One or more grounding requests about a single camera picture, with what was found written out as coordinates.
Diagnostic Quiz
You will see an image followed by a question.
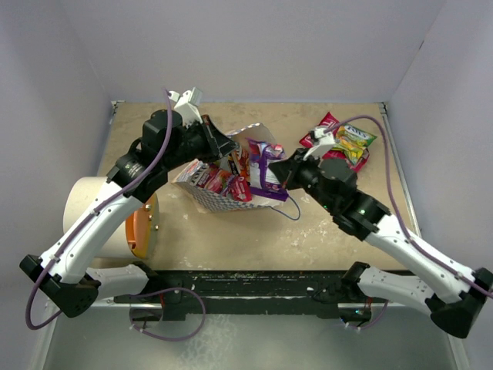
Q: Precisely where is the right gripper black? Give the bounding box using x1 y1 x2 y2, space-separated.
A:
270 147 337 213

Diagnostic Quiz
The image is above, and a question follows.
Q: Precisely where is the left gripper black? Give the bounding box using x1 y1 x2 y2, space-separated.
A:
163 115 240 172

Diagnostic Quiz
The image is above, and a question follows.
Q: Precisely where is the purple white snack packet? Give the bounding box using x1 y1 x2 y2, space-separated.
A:
247 139 288 202

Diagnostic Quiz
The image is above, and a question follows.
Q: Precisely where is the blue checkered paper bag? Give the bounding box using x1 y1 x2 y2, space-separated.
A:
173 123 292 213

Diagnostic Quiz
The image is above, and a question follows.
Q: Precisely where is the pink cookie snack packet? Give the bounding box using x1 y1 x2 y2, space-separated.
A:
299 112 377 173

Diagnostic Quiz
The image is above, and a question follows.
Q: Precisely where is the green yellow candy packet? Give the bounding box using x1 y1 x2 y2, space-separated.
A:
332 124 377 165

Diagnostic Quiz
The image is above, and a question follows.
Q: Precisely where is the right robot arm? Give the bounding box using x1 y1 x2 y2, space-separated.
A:
268 149 492 338

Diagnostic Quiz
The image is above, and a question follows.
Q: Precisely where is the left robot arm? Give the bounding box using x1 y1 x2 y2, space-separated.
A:
20 109 238 318

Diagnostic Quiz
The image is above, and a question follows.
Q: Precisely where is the orange snack packet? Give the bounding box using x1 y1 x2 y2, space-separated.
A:
227 146 250 181

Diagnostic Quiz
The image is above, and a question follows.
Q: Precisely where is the white cylinder orange lid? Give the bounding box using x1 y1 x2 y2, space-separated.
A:
62 175 160 261

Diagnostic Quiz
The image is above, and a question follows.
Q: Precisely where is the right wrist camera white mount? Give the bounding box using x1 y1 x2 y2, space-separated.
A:
303 126 337 161

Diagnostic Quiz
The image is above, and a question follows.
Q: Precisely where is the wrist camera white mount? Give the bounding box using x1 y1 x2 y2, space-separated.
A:
168 87 203 127
303 126 337 161

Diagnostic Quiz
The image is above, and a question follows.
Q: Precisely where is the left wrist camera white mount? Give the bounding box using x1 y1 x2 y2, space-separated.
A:
168 87 203 127

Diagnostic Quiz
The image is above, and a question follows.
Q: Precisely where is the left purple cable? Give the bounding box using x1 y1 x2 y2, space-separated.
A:
25 87 174 331

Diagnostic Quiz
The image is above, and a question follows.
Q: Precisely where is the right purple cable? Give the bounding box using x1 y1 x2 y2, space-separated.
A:
325 114 493 300

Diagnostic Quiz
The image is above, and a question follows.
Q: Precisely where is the aluminium table frame rail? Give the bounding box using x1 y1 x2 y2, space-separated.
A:
378 102 421 237

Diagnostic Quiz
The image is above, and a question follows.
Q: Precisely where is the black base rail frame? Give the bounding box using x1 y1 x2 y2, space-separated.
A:
115 271 383 321

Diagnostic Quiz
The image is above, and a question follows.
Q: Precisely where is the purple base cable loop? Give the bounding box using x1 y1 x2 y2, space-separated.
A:
129 285 208 342

